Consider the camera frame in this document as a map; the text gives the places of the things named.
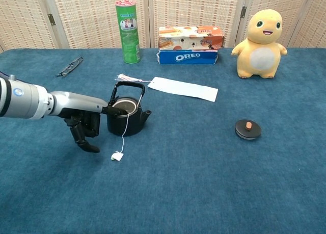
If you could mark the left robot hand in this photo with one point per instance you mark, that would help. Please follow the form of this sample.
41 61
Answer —
76 104

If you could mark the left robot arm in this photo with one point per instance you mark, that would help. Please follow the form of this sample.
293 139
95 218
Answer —
25 101

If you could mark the black cast iron teapot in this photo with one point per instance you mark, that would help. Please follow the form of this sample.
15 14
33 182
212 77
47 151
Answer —
135 124

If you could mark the black teapot lid orange knob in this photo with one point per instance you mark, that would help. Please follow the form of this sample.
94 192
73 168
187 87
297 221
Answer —
244 132

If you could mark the black eyeglasses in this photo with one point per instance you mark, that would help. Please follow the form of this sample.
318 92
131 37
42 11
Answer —
72 64

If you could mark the green chips can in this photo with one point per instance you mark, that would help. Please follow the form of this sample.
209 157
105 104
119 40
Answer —
130 40

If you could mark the black screen hinge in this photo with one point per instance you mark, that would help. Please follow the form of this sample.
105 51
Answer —
52 19
243 11

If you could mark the woven folding screen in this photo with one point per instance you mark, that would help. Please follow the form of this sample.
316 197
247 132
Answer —
89 14

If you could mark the white bookmark with tassel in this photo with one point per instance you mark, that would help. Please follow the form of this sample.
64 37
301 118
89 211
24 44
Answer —
183 90

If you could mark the blue Oreo box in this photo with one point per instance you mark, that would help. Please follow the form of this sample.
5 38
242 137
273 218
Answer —
188 57

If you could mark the orange biscuit box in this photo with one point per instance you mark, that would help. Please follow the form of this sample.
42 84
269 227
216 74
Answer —
191 39

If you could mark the blue felt table cover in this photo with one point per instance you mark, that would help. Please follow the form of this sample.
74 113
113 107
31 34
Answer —
203 188

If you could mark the yellow plush toy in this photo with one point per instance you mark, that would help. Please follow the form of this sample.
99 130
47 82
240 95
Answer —
259 55

